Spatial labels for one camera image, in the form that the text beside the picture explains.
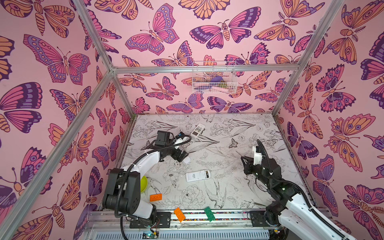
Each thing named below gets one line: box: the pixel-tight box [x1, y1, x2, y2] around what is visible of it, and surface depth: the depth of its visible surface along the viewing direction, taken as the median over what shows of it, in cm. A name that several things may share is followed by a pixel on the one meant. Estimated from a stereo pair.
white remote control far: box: [190, 123, 206, 139], surface depth 111 cm
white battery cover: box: [183, 157, 191, 164], surface depth 97 cm
